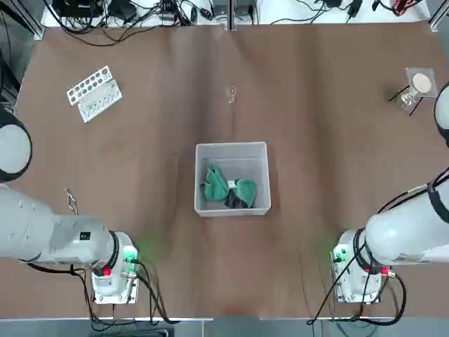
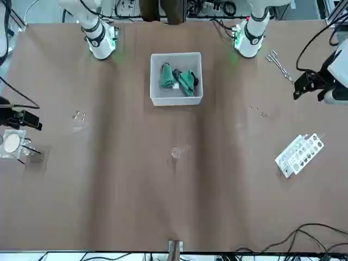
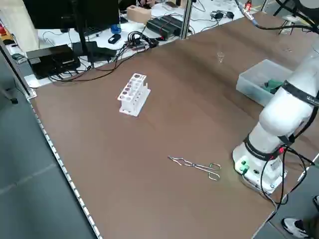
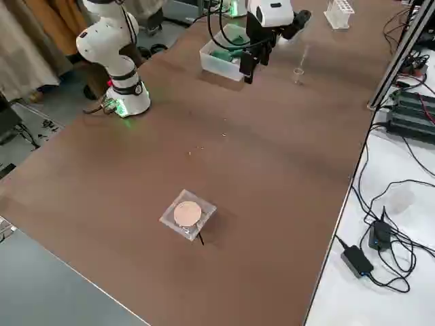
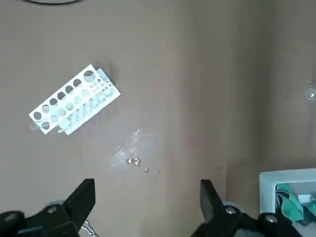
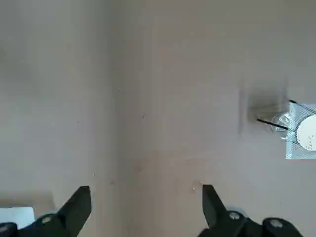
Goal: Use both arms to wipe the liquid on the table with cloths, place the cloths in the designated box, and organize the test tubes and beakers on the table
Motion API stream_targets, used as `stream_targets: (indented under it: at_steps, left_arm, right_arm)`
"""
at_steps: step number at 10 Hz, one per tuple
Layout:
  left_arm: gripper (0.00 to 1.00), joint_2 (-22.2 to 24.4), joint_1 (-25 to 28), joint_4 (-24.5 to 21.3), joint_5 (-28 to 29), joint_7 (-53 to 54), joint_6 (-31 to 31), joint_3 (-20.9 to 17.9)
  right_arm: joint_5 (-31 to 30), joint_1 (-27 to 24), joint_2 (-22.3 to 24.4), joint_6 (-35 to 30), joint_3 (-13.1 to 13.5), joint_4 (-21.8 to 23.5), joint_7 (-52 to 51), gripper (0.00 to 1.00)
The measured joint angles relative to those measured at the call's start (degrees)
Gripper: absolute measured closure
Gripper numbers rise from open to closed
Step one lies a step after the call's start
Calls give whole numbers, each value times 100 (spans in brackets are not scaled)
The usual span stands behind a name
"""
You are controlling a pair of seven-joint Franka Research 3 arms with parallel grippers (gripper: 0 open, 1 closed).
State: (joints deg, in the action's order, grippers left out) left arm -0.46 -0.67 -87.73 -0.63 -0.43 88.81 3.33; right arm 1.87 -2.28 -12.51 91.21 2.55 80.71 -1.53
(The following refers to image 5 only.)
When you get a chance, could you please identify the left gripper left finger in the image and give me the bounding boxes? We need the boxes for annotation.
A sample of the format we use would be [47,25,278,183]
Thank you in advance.
[0,178,96,237]

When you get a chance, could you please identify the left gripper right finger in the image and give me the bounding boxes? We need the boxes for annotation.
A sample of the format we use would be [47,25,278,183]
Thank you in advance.
[192,179,305,237]

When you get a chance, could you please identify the white plastic box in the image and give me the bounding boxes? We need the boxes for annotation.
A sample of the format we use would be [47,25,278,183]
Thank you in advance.
[258,168,316,224]

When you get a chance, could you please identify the clear liquid spill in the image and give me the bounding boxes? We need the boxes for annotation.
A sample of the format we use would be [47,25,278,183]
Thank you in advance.
[103,127,162,174]

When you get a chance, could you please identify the white test tube rack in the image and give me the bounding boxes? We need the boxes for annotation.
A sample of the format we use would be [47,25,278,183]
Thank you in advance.
[28,64,121,136]

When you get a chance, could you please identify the metal crucible tongs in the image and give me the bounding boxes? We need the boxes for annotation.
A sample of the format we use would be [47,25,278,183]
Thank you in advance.
[82,220,97,237]

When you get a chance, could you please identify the black desk cable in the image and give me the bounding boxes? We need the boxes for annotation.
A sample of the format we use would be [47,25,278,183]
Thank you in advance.
[24,0,87,5]

